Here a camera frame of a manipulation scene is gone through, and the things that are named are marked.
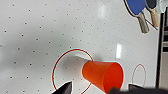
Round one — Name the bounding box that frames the white air hockey table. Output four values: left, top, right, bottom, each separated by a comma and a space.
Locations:
0, 0, 168, 94

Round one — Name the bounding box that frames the black paddle with wooden handle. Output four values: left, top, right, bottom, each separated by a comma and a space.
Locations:
144, 0, 161, 29

